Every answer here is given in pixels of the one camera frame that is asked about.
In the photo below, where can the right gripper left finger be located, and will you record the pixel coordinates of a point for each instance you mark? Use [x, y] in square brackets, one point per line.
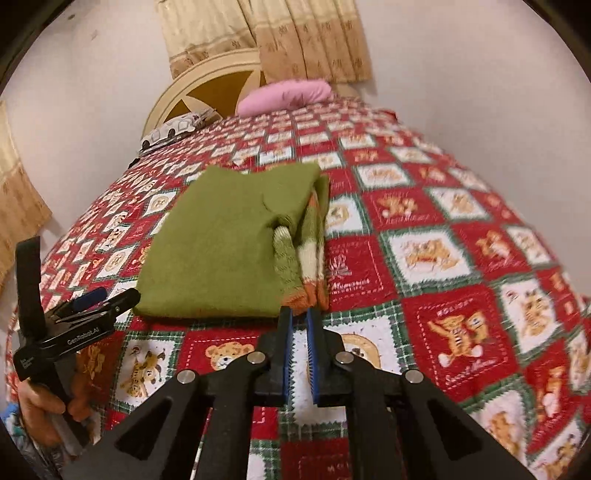
[272, 385]

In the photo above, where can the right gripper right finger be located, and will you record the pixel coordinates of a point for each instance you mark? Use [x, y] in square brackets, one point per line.
[328, 386]

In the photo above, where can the green knitted sweater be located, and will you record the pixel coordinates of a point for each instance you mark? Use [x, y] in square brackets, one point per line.
[240, 245]

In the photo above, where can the person's left hand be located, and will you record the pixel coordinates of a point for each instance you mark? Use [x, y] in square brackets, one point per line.
[37, 403]

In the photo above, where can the beige curtain at left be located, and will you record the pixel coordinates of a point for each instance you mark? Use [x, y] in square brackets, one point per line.
[23, 212]

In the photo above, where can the red patchwork bear bedspread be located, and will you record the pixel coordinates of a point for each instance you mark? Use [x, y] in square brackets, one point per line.
[466, 348]

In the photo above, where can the white car-print pillow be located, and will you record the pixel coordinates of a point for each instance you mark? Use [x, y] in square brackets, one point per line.
[175, 128]

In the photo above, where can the pink pillow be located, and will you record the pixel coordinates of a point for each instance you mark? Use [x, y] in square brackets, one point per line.
[284, 95]

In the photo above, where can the cream wooden headboard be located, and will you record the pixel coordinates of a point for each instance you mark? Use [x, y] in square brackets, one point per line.
[218, 83]

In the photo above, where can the beige patterned window curtain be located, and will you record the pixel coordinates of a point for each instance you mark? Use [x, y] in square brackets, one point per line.
[296, 39]

